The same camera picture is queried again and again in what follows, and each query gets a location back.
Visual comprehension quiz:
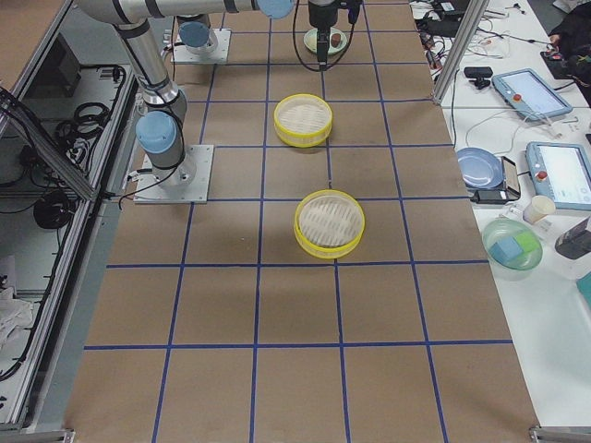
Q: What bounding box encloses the brown bun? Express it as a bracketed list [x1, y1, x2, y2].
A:
[330, 33, 342, 47]

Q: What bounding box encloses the pale green plate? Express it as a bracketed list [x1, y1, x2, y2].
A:
[303, 27, 348, 54]

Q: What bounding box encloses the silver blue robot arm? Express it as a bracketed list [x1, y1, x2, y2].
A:
[176, 14, 218, 55]
[78, 1, 299, 180]

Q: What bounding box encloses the yellow steamer basket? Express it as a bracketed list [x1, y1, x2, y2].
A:
[273, 93, 333, 148]
[293, 189, 366, 260]

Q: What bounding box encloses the blue foam cube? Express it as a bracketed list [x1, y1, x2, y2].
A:
[488, 236, 523, 265]

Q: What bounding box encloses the green foam cube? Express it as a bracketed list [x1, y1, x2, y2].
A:
[513, 232, 541, 254]

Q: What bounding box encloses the clear green bowl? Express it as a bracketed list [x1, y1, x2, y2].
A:
[482, 218, 543, 281]

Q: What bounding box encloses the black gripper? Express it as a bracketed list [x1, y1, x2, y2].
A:
[308, 0, 340, 70]

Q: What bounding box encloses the black webcam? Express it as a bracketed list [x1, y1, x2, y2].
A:
[464, 66, 493, 90]

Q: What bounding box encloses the black smartphone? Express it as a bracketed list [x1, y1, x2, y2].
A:
[501, 156, 521, 196]

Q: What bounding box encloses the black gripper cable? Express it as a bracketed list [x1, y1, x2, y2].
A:
[289, 0, 359, 73]

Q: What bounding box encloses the aluminium frame post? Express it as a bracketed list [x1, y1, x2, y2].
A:
[432, 0, 489, 105]

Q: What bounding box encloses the blue plate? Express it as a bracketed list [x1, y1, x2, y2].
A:
[456, 147, 503, 189]

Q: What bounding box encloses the white paper cup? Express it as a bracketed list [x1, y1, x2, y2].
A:
[522, 195, 556, 224]

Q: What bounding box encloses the black power brick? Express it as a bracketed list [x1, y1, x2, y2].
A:
[470, 189, 520, 205]

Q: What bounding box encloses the white crumpled cloth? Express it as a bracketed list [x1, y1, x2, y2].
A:
[0, 256, 34, 352]

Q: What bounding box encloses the blue teach pendant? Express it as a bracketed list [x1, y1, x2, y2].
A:
[525, 141, 590, 210]
[491, 68, 573, 121]

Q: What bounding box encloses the blue teach pendant far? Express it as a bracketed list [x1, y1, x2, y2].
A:
[491, 68, 573, 121]

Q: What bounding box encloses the blue teach pendant near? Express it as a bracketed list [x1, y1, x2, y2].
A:
[525, 141, 590, 210]

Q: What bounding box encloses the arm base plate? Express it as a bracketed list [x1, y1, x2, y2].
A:
[173, 28, 232, 65]
[133, 145, 214, 204]

